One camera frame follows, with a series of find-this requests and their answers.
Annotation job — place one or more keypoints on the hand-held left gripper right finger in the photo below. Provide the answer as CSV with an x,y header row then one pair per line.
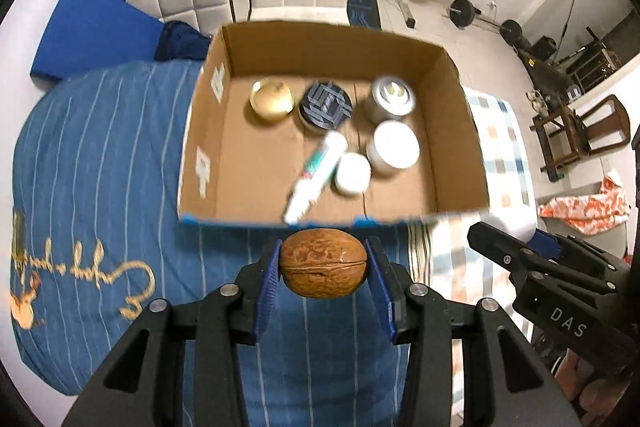
x,y
380,292

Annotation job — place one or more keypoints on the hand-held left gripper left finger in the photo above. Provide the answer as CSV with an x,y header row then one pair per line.
x,y
267,292

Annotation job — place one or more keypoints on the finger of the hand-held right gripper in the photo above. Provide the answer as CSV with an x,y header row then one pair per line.
x,y
505,252
547,243

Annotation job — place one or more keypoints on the brown walnut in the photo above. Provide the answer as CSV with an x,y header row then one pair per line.
x,y
322,262

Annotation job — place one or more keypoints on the cardboard box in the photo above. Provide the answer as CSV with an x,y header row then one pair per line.
x,y
240,177

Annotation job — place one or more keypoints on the small white jar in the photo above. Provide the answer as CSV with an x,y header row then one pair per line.
x,y
352,174

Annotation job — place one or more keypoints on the white tube green label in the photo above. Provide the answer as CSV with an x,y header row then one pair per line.
x,y
320,162

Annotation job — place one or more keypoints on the large white jar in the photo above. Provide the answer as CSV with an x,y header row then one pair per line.
x,y
394,147

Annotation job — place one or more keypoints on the silver cylinder tin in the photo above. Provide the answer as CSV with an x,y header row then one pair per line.
x,y
391,97

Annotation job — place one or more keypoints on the round gold tin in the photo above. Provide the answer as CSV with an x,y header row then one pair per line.
x,y
271,99

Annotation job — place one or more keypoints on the dark blue patterned round tin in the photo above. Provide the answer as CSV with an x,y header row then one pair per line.
x,y
325,106

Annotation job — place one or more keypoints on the person's right hand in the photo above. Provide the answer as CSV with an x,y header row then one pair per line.
x,y
605,404

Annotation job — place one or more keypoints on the grey armchair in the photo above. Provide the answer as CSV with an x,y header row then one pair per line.
x,y
580,242

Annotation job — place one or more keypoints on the orange patterned cloth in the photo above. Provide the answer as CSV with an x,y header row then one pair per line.
x,y
585,209

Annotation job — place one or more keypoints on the plaid blanket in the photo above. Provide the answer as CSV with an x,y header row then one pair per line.
x,y
500,157

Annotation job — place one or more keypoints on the dark wooden chair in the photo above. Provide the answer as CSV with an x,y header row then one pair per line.
x,y
607,122

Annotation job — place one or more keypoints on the white shoes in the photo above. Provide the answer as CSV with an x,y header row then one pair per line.
x,y
536,99

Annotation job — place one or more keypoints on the dark wooden rack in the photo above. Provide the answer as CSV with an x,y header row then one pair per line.
x,y
595,62

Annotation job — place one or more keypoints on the black speaker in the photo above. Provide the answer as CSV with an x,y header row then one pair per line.
x,y
544,48

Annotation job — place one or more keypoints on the blue striped blanket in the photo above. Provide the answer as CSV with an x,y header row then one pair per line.
x,y
100,157

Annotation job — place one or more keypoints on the short barbell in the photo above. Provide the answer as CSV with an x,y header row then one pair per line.
x,y
461,12

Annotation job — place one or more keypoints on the dark blue cloth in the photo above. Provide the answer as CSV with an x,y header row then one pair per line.
x,y
182,42

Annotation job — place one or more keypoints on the blue foam mat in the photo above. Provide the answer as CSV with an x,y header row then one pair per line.
x,y
95,27

